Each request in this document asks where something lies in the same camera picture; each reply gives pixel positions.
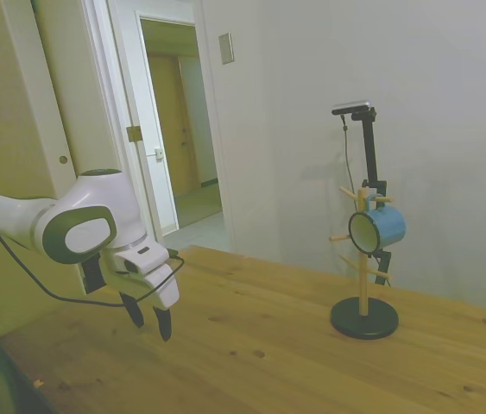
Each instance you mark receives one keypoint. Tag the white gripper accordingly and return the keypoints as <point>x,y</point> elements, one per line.
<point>160,280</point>

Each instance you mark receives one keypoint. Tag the blue enamel mug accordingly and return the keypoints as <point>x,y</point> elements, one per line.
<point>391,224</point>

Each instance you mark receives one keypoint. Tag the wooden mug tree black base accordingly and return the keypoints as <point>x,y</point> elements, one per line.
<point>362,302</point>

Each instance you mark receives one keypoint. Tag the black box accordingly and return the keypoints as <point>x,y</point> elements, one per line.
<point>92,276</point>

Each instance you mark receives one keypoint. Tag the white door strike plate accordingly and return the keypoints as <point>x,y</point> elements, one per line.
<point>159,154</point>

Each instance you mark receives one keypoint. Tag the brass door hinge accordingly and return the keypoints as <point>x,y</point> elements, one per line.
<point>134,133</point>

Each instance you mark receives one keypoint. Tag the brown wooden hallway door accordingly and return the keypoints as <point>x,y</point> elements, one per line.
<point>167,129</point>

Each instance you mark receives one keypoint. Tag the cream open door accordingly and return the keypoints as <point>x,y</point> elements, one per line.
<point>18,108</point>

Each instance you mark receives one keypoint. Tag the white door frame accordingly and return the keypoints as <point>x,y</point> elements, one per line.
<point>113,86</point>

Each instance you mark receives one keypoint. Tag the grey wall switch plate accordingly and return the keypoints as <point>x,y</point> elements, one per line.
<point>226,48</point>

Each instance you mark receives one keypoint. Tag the grey exterior camera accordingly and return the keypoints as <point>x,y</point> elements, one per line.
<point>352,107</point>

